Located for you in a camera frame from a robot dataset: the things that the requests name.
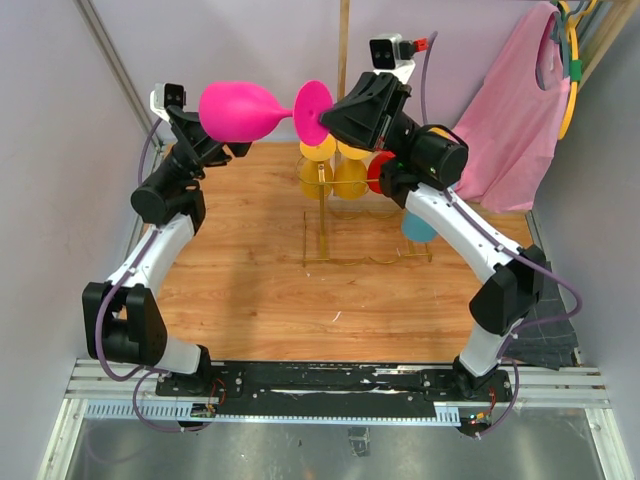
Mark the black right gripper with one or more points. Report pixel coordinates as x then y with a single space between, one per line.
358 118

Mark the gold wire glass rack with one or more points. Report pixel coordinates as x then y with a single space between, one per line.
354 232

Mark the red plastic wine glass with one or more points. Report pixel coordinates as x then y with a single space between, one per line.
375 169

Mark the magenta plastic wine glass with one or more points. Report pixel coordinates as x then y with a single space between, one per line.
244 112

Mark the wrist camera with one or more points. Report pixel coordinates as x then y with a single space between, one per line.
392 54
165 95

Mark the hanging yellow wine glass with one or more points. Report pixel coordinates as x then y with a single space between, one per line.
316 174

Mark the yellow hanger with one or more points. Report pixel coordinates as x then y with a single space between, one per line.
569 21

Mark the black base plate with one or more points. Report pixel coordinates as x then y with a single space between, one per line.
329 391

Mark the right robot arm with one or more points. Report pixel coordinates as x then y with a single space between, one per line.
427 161

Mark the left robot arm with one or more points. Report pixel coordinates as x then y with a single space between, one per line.
122 320

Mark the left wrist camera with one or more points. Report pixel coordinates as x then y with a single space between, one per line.
165 95

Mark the dark grey mat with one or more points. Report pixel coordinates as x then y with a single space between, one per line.
550 345

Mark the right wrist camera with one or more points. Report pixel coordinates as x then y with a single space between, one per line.
392 54

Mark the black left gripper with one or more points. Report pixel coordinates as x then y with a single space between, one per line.
188 130

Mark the wooden rack frame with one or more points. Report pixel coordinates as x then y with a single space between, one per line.
599 29

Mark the pink cloth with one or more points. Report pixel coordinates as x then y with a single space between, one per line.
512 124

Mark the wooden pole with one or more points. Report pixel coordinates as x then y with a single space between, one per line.
343 37

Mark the yellow plastic wine glass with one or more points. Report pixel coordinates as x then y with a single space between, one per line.
440 132

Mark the blue plastic wine glass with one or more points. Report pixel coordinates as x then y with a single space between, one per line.
417 230

